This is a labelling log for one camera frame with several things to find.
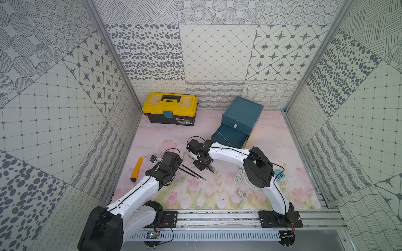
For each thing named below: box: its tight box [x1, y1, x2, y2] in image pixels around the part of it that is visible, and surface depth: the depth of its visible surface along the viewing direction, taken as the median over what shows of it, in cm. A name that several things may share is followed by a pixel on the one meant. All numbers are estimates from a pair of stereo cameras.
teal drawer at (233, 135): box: [210, 122, 253, 149], surface depth 92 cm
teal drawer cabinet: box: [221, 96, 264, 136], surface depth 92 cm
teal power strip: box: [274, 169, 286, 182], surface depth 88 cm
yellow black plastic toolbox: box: [141, 92, 199, 127], surface depth 103 cm
